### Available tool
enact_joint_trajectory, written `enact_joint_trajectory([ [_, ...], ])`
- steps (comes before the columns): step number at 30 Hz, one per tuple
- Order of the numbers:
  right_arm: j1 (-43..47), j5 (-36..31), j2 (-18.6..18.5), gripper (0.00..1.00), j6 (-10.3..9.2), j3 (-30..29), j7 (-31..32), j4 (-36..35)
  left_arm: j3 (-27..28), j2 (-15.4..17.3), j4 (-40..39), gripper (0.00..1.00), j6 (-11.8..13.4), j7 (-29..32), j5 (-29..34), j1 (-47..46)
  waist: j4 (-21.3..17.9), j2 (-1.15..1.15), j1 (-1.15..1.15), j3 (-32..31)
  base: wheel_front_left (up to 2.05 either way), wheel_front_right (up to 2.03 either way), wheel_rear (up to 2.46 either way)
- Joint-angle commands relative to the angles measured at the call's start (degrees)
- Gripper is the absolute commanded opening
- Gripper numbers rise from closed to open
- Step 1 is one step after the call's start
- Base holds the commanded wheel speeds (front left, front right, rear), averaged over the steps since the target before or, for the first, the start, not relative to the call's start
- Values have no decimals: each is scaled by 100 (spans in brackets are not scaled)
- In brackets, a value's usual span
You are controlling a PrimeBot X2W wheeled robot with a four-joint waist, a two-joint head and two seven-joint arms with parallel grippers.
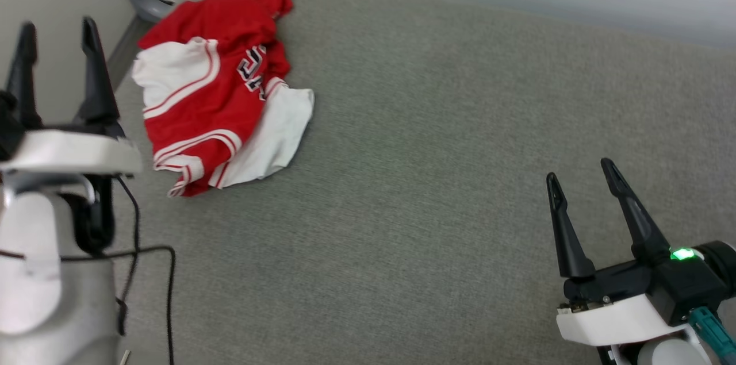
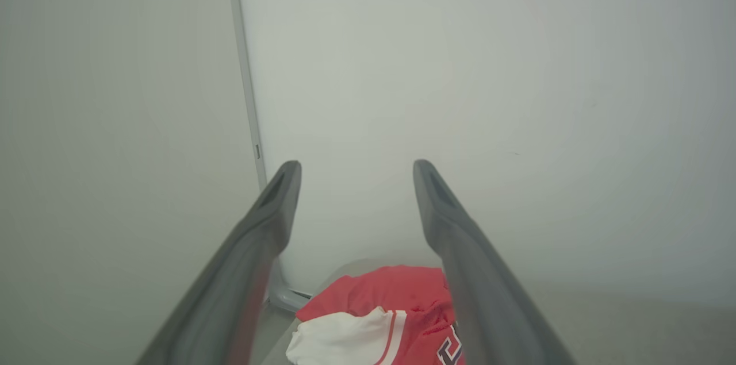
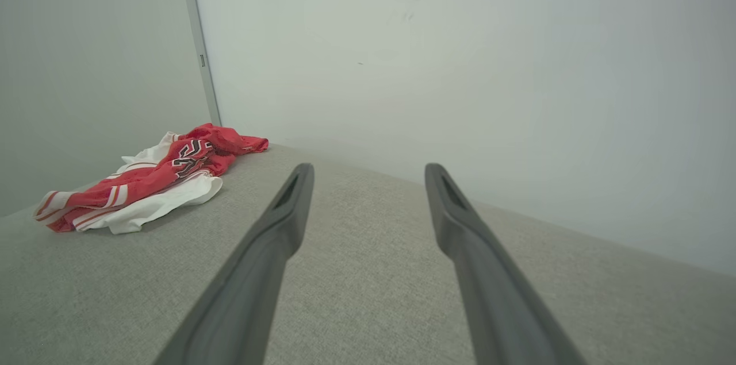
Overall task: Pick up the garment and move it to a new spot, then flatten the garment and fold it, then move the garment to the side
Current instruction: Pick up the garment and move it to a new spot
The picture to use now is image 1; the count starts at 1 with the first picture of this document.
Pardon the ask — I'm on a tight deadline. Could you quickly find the thin black cable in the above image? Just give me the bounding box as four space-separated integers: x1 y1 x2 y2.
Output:
115 175 141 337
60 245 176 365

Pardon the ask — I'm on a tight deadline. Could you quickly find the red and white basketball jersey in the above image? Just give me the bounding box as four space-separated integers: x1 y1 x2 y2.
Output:
131 0 316 199

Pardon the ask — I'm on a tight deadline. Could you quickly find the grey fabric sofa cushion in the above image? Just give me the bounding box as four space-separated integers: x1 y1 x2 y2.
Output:
106 0 736 365

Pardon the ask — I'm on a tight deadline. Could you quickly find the teal right cable connector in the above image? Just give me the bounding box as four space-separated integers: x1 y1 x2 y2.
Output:
689 306 736 363

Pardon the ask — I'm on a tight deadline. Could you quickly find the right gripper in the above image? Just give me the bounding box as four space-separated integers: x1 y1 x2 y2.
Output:
546 157 699 349

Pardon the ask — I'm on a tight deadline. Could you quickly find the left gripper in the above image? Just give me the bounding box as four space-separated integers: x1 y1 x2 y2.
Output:
0 16 143 256

